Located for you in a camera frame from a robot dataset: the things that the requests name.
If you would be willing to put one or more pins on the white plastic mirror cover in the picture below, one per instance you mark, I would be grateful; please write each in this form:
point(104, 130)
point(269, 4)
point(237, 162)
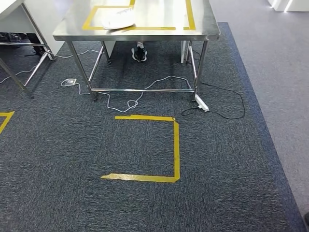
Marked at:
point(118, 20)

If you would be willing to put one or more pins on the stainless steel workbench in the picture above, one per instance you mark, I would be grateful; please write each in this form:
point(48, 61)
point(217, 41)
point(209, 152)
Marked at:
point(205, 25)

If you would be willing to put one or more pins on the white power strip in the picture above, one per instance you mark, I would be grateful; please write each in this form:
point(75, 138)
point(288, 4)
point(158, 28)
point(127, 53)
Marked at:
point(202, 104)

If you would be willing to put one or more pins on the person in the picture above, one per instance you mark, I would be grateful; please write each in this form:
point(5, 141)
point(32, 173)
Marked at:
point(139, 52)

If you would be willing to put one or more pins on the floor socket box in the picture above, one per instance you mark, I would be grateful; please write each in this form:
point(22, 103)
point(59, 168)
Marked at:
point(71, 81)

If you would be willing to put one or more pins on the white lit plinth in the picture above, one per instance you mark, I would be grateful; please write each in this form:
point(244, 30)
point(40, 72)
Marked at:
point(289, 4)

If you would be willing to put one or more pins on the white desk with chrome frame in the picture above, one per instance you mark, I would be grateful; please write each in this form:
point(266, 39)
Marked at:
point(48, 25)

